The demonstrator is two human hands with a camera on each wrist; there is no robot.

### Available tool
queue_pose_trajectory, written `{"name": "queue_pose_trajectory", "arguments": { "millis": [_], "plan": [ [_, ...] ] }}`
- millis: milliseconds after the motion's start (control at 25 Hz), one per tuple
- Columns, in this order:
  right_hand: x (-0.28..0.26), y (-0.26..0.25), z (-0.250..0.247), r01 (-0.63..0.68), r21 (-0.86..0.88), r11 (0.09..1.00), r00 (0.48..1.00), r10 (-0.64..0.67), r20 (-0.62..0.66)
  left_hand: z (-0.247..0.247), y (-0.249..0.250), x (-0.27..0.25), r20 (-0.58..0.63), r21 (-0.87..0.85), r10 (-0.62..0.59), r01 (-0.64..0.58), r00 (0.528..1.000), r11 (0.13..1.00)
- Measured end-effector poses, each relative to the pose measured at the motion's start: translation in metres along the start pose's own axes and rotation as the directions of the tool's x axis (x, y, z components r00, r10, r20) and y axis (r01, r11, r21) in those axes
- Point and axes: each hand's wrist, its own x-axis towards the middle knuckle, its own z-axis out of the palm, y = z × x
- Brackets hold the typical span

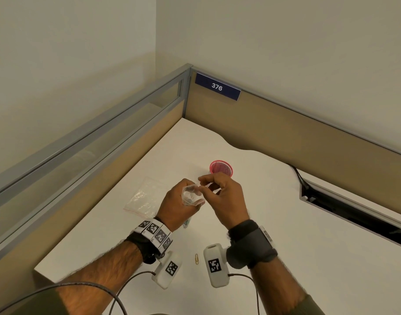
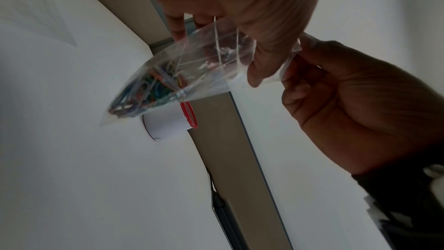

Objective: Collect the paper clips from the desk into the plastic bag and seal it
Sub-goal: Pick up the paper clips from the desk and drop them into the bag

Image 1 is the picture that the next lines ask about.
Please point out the person's left forearm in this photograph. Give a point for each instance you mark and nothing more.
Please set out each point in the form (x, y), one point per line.
(102, 278)

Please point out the white right marker tag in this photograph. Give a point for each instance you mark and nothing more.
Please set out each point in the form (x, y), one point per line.
(266, 234)

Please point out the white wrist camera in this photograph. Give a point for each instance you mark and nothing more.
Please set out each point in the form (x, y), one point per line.
(167, 270)
(216, 267)

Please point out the person's right hand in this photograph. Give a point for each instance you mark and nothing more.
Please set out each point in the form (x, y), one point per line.
(228, 203)

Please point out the clear plastic bag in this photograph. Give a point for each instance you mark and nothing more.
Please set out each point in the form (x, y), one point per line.
(141, 200)
(190, 195)

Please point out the olive left sleeve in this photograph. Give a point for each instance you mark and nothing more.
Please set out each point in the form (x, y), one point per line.
(39, 305)

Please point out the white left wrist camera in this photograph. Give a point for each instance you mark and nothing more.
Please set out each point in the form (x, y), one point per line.
(167, 270)

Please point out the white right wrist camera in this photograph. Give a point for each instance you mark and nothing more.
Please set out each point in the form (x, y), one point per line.
(216, 267)

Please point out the olive right sleeve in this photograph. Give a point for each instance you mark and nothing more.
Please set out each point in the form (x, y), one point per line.
(312, 306)

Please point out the olive sleeve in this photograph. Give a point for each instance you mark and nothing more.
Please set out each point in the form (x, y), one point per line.
(39, 305)
(312, 306)

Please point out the person's left hand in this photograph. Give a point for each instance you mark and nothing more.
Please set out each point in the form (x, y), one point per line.
(172, 209)

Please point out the orange paper clip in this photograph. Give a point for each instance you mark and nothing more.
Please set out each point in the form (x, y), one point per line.
(197, 259)

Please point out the grey framed glass partition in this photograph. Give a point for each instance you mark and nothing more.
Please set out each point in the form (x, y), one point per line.
(82, 206)

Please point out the beige partition panel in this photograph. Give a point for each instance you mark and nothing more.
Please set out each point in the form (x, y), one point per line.
(302, 141)

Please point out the white left marker band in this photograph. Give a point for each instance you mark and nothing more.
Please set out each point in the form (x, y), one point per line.
(154, 232)

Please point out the person's right forearm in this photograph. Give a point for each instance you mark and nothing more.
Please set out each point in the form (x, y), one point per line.
(279, 288)

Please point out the blue number sign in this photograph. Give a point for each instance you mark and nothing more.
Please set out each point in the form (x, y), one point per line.
(217, 86)

